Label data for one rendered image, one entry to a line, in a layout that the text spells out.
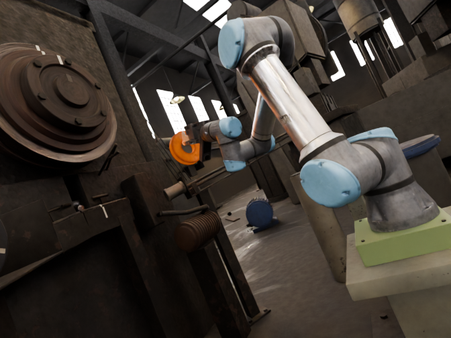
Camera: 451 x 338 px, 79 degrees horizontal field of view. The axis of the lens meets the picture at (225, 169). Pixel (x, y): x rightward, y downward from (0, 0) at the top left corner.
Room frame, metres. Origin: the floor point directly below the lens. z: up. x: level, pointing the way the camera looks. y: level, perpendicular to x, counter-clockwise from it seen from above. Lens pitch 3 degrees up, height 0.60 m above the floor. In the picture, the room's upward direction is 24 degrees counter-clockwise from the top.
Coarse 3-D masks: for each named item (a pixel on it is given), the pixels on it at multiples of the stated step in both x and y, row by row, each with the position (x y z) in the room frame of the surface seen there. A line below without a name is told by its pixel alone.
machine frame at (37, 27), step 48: (0, 0) 1.06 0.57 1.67; (48, 48) 1.18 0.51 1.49; (96, 48) 1.43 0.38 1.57; (0, 192) 0.80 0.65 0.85; (48, 192) 0.92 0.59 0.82; (96, 192) 1.07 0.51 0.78; (96, 240) 1.00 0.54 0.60; (144, 240) 1.19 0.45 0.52; (48, 288) 0.82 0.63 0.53; (96, 288) 0.94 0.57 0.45; (192, 288) 1.33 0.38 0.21; (48, 336) 0.79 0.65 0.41; (96, 336) 0.89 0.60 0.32; (144, 336) 1.04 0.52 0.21; (192, 336) 1.23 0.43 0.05
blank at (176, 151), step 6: (180, 132) 1.18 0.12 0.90; (174, 138) 1.16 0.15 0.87; (180, 138) 1.17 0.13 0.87; (174, 144) 1.15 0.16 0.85; (180, 144) 1.17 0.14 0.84; (198, 144) 1.22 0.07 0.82; (174, 150) 1.14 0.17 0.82; (180, 150) 1.16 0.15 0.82; (192, 150) 1.22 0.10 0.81; (198, 150) 1.21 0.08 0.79; (174, 156) 1.15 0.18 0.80; (180, 156) 1.15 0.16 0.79; (186, 156) 1.17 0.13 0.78; (192, 156) 1.18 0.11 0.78; (198, 156) 1.20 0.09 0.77; (180, 162) 1.17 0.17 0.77; (186, 162) 1.17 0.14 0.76; (192, 162) 1.18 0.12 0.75
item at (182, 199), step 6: (192, 180) 3.77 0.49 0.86; (198, 186) 3.86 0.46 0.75; (174, 198) 3.62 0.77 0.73; (180, 198) 3.62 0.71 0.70; (186, 198) 3.64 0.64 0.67; (192, 198) 3.68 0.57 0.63; (174, 204) 3.63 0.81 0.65; (180, 204) 3.62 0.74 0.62; (186, 204) 3.63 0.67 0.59; (192, 204) 3.66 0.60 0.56; (198, 204) 3.71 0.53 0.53; (180, 210) 3.62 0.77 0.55; (186, 210) 3.62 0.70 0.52; (180, 216) 3.63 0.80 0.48; (186, 216) 3.62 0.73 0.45; (192, 216) 3.63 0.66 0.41; (210, 240) 3.68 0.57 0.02
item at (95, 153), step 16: (0, 48) 0.84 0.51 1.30; (16, 48) 0.89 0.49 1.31; (32, 48) 0.94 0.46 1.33; (0, 112) 0.78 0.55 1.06; (112, 112) 1.16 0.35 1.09; (0, 128) 0.77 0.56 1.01; (16, 128) 0.80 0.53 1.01; (112, 128) 1.13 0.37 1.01; (16, 144) 0.82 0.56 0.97; (32, 144) 0.83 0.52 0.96; (112, 144) 1.10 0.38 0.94; (48, 160) 0.89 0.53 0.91; (64, 160) 0.90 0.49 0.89; (80, 160) 0.95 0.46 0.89
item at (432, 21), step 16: (400, 0) 3.18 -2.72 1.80; (416, 0) 2.96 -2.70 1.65; (432, 0) 2.78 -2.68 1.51; (448, 0) 2.79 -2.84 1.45; (416, 16) 3.07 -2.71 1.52; (432, 16) 2.92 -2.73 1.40; (448, 16) 2.80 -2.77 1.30; (416, 32) 3.33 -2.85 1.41; (432, 32) 3.02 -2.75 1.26; (448, 32) 2.95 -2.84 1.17; (416, 48) 3.36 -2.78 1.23; (432, 48) 3.24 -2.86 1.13; (448, 64) 2.88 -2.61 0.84
